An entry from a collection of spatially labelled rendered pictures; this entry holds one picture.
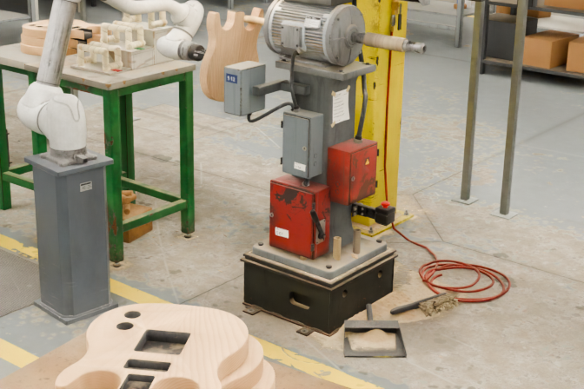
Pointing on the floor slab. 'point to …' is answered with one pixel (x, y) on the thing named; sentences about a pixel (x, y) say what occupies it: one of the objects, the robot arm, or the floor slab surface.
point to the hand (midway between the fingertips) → (227, 59)
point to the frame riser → (314, 293)
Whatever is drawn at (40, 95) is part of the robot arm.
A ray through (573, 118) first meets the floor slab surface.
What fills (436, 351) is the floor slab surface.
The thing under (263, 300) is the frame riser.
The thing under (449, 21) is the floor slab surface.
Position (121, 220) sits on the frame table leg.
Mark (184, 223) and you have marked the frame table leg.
